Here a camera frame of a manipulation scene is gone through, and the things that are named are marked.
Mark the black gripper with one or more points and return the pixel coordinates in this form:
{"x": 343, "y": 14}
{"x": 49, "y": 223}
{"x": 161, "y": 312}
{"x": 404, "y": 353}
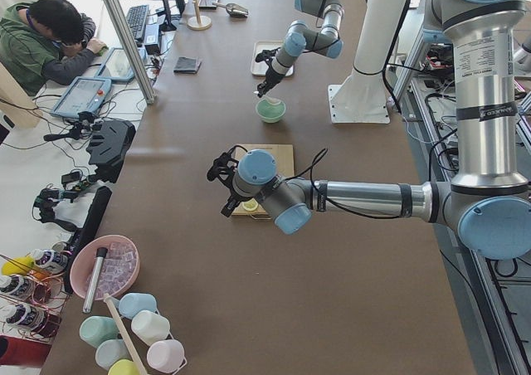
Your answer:
{"x": 272, "y": 76}
{"x": 235, "y": 197}

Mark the white ceramic spoon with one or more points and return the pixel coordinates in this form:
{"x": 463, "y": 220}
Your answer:
{"x": 270, "y": 100}

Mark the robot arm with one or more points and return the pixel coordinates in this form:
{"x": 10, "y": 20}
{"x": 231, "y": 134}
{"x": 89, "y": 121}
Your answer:
{"x": 315, "y": 30}
{"x": 485, "y": 204}

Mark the light green bowl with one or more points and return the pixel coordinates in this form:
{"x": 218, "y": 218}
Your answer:
{"x": 270, "y": 113}

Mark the pink bowl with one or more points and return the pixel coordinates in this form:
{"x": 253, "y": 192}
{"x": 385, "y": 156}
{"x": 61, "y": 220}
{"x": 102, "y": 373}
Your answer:
{"x": 119, "y": 271}

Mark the cream rabbit tray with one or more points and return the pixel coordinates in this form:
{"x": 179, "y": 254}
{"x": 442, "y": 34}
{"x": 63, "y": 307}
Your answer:
{"x": 260, "y": 68}

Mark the lower lemon slice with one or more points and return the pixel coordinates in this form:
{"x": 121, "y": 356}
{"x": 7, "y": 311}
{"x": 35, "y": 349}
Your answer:
{"x": 250, "y": 206}

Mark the wooden cutting board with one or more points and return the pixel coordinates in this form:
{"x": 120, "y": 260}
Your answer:
{"x": 284, "y": 157}

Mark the grey folded cloth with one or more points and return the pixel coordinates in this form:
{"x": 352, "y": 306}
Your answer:
{"x": 187, "y": 65}

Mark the metal scoop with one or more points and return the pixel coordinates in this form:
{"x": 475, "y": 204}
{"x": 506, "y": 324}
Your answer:
{"x": 233, "y": 10}

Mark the wooden mug tree stand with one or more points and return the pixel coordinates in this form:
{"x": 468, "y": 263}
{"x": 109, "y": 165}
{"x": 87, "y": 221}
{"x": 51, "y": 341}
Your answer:
{"x": 197, "y": 21}

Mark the white support column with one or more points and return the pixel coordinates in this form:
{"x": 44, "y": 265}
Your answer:
{"x": 376, "y": 42}

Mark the black keyboard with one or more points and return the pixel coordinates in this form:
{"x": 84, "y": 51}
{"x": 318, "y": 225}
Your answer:
{"x": 136, "y": 18}

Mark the blue teach pendant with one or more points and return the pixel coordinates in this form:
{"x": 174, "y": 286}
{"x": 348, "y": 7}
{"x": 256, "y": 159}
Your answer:
{"x": 115, "y": 66}
{"x": 84, "y": 94}

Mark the pastel cup rack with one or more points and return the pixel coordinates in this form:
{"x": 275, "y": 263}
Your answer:
{"x": 134, "y": 338}

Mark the person in green jacket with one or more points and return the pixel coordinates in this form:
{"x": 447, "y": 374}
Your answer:
{"x": 47, "y": 40}

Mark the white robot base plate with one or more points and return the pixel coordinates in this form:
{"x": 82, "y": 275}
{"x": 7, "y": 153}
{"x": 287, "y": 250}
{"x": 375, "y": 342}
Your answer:
{"x": 367, "y": 105}

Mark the aluminium frame post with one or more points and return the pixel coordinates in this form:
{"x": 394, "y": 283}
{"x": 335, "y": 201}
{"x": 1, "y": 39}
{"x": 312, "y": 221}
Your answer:
{"x": 121, "y": 27}

